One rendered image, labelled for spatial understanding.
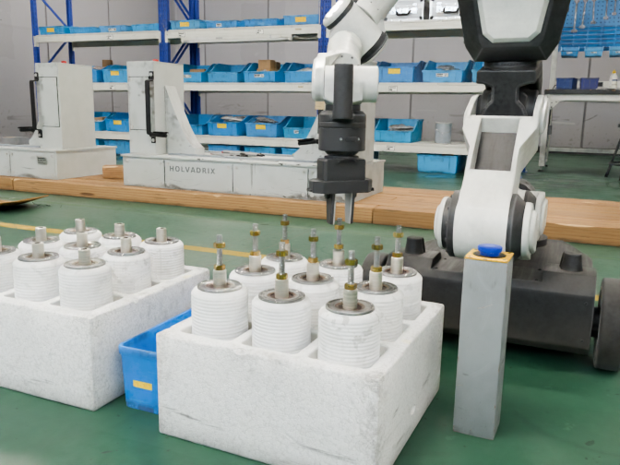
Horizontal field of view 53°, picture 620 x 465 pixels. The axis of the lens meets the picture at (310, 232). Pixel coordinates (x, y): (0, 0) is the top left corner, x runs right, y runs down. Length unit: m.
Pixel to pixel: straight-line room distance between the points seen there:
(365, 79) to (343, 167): 0.16
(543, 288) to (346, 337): 0.61
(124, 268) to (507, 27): 0.95
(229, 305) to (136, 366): 0.25
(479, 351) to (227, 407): 0.42
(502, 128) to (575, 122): 7.82
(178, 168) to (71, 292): 2.44
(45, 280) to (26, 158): 3.12
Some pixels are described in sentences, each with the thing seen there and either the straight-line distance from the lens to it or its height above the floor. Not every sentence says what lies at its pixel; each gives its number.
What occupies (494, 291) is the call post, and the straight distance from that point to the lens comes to 1.06.
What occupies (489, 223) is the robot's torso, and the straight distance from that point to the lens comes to 1.28.
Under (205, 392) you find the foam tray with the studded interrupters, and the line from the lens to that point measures 1.05.
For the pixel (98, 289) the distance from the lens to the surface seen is 1.22.
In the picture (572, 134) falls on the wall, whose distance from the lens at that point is 9.29.
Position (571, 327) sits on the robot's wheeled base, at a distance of 1.44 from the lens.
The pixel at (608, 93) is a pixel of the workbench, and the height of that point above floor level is 0.72.
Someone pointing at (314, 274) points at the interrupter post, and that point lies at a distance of 1.09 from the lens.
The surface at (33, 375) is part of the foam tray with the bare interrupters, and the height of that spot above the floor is 0.04.
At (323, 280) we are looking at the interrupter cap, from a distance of 1.09.
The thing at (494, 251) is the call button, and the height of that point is 0.32.
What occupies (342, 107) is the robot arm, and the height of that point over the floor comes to 0.55.
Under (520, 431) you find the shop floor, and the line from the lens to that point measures 1.20.
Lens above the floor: 0.55
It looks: 11 degrees down
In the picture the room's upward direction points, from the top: 1 degrees clockwise
